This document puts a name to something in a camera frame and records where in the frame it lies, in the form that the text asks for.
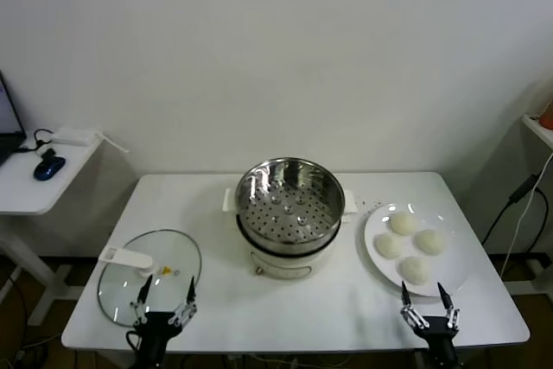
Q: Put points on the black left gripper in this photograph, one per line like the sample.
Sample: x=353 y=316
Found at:
x=157 y=326

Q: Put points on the white power strip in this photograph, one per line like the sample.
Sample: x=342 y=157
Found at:
x=71 y=135

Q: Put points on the white round plate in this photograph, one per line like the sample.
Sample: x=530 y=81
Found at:
x=449 y=269

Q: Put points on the steel perforated steamer basket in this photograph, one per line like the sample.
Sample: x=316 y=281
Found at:
x=285 y=213

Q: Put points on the blue computer mouse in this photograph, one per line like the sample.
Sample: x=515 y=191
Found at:
x=48 y=168

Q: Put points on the white steamed baozi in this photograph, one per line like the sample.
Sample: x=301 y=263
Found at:
x=415 y=269
x=429 y=241
x=389 y=246
x=404 y=223

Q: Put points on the orange object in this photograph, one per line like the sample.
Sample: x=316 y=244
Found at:
x=548 y=118

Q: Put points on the black laptop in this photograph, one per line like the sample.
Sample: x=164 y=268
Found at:
x=6 y=127

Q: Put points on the white side table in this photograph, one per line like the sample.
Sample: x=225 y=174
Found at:
x=26 y=187

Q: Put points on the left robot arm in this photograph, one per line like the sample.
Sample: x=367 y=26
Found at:
x=152 y=354

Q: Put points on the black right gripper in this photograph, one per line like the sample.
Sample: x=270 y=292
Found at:
x=438 y=328

